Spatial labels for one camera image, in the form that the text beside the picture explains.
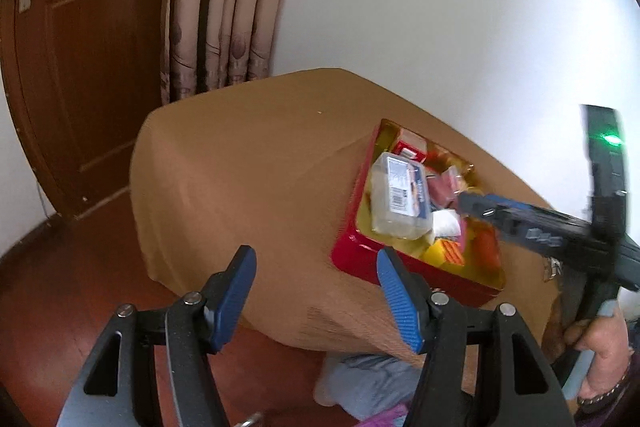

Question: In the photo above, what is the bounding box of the white box with black stripes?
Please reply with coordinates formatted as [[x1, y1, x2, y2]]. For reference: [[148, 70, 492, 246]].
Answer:
[[429, 208, 463, 239]]

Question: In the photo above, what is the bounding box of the red orange small box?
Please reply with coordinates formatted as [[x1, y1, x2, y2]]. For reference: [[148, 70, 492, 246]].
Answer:
[[390, 129, 430, 160]]

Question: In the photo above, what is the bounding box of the dark bead bracelet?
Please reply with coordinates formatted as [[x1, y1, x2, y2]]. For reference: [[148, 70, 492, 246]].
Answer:
[[576, 364, 632, 415]]

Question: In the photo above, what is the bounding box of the person's right hand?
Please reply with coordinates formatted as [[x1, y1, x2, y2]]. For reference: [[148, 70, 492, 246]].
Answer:
[[546, 299, 632, 403]]

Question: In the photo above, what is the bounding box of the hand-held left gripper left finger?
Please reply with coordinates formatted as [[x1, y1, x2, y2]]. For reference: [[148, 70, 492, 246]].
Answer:
[[56, 245, 258, 427]]

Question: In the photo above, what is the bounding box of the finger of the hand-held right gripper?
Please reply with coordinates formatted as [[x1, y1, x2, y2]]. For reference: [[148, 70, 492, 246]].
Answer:
[[457, 191, 594, 266]]

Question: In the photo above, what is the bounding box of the pink bag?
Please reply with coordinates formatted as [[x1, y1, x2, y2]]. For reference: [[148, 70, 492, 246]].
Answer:
[[360, 404, 413, 427]]

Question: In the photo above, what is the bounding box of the yellow box with red pattern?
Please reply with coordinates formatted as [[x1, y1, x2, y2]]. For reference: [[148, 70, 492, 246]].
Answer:
[[422, 238, 466, 268]]

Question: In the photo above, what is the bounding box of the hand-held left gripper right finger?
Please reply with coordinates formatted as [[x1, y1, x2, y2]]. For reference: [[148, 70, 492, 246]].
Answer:
[[376, 247, 576, 427]]

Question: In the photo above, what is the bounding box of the brown wooden door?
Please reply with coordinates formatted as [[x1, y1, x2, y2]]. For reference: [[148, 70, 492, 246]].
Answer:
[[0, 0, 181, 220]]

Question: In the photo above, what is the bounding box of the red tin box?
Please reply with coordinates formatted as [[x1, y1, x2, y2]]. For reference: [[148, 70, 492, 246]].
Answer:
[[331, 118, 507, 308]]

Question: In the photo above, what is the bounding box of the blue-grey cloth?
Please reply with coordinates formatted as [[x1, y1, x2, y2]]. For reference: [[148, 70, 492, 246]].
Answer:
[[314, 353, 423, 420]]

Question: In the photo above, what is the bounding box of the clear box with red cards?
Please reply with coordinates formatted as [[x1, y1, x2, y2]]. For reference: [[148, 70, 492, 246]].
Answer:
[[425, 172, 463, 210]]

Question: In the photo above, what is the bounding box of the purple floral clothing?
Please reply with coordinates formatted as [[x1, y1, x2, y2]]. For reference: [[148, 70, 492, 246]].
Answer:
[[572, 402, 636, 427]]

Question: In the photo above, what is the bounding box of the brown wood-grain tablecloth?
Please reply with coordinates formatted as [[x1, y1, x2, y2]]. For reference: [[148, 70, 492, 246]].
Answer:
[[129, 67, 591, 395]]

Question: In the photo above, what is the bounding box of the orange block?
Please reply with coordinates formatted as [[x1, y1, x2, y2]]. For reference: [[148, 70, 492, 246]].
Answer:
[[470, 229, 502, 270]]

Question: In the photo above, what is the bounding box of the beige patterned curtain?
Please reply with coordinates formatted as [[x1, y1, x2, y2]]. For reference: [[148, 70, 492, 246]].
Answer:
[[160, 0, 307, 105]]

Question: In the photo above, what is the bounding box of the clear box with blue label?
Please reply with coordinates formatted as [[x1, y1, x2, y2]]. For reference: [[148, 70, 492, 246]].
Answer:
[[370, 151, 435, 240]]

